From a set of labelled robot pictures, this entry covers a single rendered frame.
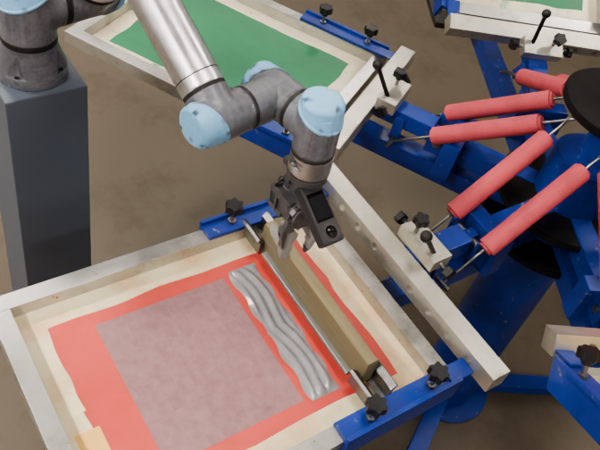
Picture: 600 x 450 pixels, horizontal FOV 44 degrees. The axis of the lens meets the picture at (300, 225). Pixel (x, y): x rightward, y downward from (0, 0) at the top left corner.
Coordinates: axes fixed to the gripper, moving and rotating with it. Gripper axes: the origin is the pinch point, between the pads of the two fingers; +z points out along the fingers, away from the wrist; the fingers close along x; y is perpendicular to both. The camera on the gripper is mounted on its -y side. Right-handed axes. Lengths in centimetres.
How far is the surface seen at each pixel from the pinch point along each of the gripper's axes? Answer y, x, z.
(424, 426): -9, -70, 117
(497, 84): 51, -121, 28
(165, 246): 28.2, 12.6, 20.7
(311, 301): -0.5, -7.0, 18.5
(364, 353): -17.7, -7.7, 15.6
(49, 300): 26, 40, 22
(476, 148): 23, -80, 19
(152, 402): -2.9, 31.0, 25.1
